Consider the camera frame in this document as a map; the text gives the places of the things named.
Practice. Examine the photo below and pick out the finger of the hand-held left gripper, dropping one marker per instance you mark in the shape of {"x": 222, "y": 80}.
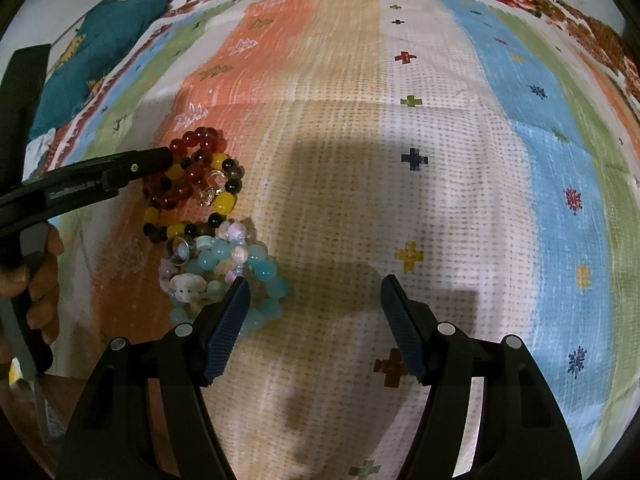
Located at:
{"x": 135, "y": 165}

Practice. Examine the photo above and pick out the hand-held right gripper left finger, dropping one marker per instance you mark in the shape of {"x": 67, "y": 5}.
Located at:
{"x": 227, "y": 332}

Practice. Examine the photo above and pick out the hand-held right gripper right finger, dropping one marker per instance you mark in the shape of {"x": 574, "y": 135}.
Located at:
{"x": 402, "y": 330}

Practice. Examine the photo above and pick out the clear crystal charm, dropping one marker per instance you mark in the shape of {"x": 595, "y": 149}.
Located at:
{"x": 212, "y": 180}

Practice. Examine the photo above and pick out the person's left hand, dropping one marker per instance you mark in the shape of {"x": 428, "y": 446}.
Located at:
{"x": 46, "y": 272}

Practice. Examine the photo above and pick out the white cloth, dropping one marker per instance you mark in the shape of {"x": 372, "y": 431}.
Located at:
{"x": 40, "y": 152}

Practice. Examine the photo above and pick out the teal quilted pillow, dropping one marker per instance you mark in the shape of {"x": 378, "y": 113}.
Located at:
{"x": 115, "y": 25}

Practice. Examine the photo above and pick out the striped printed mat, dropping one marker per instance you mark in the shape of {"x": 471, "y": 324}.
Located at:
{"x": 350, "y": 125}

